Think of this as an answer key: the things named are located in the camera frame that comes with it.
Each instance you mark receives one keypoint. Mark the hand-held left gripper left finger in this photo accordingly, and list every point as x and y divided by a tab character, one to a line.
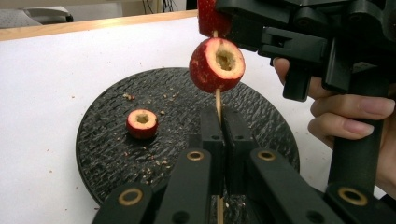
214	143

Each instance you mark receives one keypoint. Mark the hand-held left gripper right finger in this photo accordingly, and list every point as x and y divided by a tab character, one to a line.
235	143

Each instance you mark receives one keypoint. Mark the cored red hawthorn fruit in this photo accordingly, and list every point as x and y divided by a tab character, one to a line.
205	68
141	124
211	17

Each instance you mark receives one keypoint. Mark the thin wooden skewer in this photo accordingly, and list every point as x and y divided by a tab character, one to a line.
218	102

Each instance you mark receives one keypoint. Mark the round black plate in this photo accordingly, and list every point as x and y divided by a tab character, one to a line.
118	161

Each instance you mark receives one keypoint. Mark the wooden table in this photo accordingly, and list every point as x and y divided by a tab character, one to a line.
77	26

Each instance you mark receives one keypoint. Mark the white board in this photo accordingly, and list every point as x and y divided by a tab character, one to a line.
46	93

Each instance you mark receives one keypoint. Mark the white grey device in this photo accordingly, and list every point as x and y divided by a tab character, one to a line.
46	13

